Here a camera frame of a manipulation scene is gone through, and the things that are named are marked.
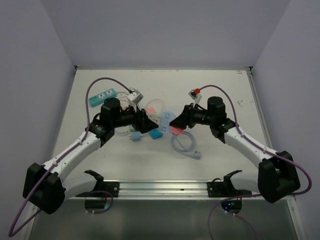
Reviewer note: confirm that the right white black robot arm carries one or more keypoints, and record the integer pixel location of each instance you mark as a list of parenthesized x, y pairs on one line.
[(276, 176)]

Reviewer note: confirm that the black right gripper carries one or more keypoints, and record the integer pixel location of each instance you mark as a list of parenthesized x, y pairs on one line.
[(186, 118)]

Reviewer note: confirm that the pink charger plug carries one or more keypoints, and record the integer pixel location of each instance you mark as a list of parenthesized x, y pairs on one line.
[(150, 111)]

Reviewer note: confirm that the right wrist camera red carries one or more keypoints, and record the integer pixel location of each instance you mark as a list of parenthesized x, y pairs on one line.
[(196, 96)]

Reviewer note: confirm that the light blue charger plug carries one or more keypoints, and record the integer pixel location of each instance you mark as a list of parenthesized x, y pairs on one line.
[(135, 136)]

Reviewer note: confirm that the teal power strip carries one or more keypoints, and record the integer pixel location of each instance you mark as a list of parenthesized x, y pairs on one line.
[(99, 99)]

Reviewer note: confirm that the aluminium front rail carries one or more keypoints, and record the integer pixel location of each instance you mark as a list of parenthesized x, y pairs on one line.
[(145, 189)]

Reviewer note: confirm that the blue cube socket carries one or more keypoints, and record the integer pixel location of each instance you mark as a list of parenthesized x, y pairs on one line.
[(155, 134)]

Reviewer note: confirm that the white cube adapter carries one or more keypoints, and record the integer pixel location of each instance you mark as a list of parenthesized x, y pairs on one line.
[(156, 118)]

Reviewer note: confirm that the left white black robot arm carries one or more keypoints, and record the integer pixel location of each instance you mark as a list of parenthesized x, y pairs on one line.
[(46, 186)]

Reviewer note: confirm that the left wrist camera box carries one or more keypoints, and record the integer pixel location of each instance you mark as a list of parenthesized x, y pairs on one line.
[(134, 98)]

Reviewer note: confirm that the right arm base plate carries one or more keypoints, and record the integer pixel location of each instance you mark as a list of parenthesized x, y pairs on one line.
[(222, 190)]

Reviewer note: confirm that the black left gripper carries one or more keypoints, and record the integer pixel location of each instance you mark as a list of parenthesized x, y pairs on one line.
[(147, 124)]

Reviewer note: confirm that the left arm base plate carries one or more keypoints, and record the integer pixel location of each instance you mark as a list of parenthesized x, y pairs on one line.
[(112, 187)]

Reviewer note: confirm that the red pink cube adapter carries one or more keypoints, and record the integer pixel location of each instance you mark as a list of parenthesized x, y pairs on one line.
[(176, 130)]

